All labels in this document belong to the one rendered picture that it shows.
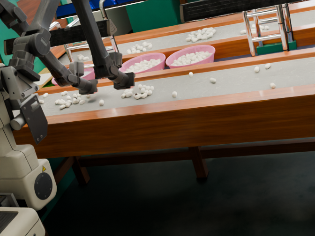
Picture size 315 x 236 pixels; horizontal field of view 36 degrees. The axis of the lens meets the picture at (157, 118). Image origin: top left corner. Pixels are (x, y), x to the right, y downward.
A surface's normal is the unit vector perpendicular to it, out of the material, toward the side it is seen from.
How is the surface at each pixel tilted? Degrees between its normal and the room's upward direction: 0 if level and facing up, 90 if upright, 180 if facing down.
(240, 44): 90
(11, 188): 82
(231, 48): 90
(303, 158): 0
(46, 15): 85
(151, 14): 90
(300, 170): 0
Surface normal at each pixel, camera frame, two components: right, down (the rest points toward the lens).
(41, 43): 0.87, -0.07
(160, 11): -0.36, 0.50
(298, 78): -0.27, -0.86
